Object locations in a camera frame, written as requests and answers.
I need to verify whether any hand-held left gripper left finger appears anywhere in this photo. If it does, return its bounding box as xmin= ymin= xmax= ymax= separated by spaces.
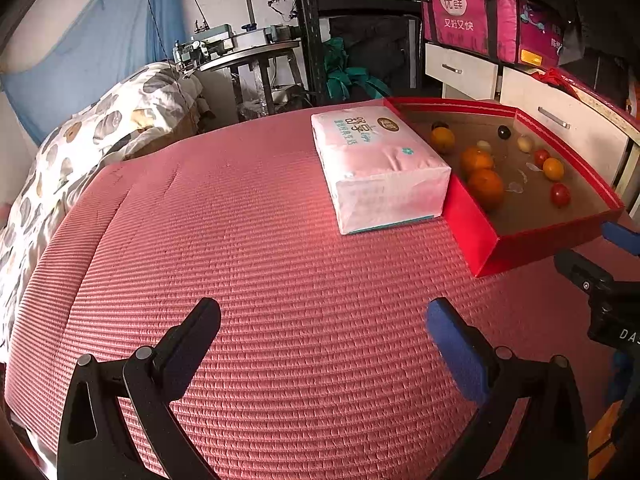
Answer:
xmin=56 ymin=297 xmax=222 ymax=480

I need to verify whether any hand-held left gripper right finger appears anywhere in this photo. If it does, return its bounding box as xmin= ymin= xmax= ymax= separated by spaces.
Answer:
xmin=425 ymin=297 xmax=588 ymax=480

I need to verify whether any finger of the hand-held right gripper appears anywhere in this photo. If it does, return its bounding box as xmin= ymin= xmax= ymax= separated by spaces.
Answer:
xmin=553 ymin=249 xmax=613 ymax=293
xmin=601 ymin=221 xmax=640 ymax=256

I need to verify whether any red cardboard box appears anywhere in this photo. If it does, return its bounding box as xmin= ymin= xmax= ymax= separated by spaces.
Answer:
xmin=383 ymin=96 xmax=626 ymax=279

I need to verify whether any large orange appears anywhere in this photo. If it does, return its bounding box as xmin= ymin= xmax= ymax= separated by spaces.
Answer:
xmin=467 ymin=168 xmax=505 ymax=211

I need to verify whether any small deep orange tangerine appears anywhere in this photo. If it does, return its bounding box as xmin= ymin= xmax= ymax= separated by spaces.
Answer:
xmin=460 ymin=146 xmax=496 ymax=177

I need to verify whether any orange object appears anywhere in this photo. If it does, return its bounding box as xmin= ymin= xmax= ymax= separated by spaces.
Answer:
xmin=587 ymin=400 xmax=626 ymax=476

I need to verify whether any red ribbon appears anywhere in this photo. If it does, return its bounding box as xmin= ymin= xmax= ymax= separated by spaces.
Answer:
xmin=537 ymin=67 xmax=576 ymax=92

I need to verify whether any pink tissue pack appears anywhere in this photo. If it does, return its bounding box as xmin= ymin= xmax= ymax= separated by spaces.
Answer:
xmin=310 ymin=108 xmax=453 ymax=235

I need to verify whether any pink printed box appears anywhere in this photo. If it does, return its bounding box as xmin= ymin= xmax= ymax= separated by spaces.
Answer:
xmin=515 ymin=0 xmax=566 ymax=68

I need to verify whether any white spotted quilt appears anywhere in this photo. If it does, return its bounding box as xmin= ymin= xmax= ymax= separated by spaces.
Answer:
xmin=0 ymin=61 xmax=206 ymax=356

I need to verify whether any small white drawer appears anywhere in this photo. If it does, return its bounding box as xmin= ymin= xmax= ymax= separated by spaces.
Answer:
xmin=425 ymin=42 xmax=501 ymax=102

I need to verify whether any clear plastic bag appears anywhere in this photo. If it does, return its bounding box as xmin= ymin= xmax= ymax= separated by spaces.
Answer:
xmin=235 ymin=92 xmax=301 ymax=121

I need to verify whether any pink delivery bag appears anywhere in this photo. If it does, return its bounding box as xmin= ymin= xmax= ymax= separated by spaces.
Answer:
xmin=417 ymin=0 xmax=521 ymax=66

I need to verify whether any green cloth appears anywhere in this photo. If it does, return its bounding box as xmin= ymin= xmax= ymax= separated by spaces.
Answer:
xmin=324 ymin=37 xmax=392 ymax=106

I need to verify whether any round metal table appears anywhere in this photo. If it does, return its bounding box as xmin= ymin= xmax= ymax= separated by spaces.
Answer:
xmin=197 ymin=42 xmax=306 ymax=121

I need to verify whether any grey sewing machine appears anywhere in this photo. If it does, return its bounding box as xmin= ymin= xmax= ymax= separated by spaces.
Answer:
xmin=172 ymin=24 xmax=301 ymax=72

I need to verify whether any dark cloth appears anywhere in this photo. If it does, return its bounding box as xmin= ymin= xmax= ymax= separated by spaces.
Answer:
xmin=330 ymin=15 xmax=418 ymax=98

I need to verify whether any blue net curtain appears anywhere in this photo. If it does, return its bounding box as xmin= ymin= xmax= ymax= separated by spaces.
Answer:
xmin=0 ymin=0 xmax=186 ymax=146

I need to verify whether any black metal shelf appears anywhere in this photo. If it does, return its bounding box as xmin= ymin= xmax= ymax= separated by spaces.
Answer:
xmin=289 ymin=0 xmax=426 ymax=108

